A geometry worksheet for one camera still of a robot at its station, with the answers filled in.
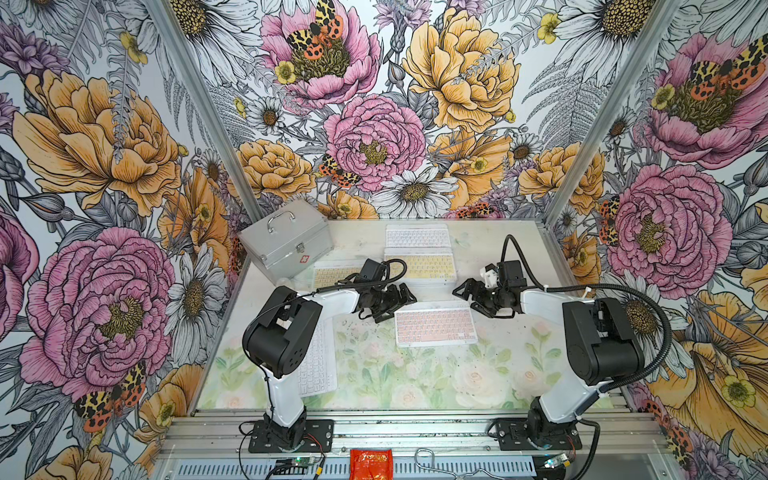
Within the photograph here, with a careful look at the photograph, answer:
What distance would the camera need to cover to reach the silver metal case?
962 mm

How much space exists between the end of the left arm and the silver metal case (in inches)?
12.0

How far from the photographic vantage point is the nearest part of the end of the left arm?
760 millimetres
